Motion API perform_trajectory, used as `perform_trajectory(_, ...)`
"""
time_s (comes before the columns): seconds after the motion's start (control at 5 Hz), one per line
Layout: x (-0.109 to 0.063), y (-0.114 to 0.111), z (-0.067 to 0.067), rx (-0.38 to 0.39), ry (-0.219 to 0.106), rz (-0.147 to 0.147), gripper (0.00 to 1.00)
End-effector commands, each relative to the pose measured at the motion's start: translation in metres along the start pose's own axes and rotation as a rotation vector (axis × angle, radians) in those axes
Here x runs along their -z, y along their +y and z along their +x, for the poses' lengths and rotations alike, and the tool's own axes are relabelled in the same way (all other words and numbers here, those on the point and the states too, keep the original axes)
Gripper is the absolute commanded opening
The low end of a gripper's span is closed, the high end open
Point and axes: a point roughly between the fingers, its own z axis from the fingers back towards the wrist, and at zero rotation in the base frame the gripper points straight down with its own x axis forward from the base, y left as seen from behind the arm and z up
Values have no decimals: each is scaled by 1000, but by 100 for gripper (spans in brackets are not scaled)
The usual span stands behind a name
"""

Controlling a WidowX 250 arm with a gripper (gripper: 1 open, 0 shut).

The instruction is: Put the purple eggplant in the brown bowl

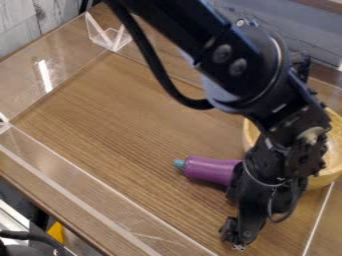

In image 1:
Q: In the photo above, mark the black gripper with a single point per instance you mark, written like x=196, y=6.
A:
x=262, y=201

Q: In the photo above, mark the purple toy eggplant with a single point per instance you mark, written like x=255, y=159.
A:
x=206, y=169

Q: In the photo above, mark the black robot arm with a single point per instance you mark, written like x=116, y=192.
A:
x=258, y=81

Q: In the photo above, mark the brown wooden bowl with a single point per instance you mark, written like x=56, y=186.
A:
x=332, y=156

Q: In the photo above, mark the yellow label on device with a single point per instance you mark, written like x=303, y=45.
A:
x=56, y=232

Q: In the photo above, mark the clear acrylic tray wall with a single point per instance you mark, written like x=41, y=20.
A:
x=108, y=220

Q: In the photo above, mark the clear acrylic corner bracket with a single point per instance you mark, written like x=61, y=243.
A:
x=111, y=39

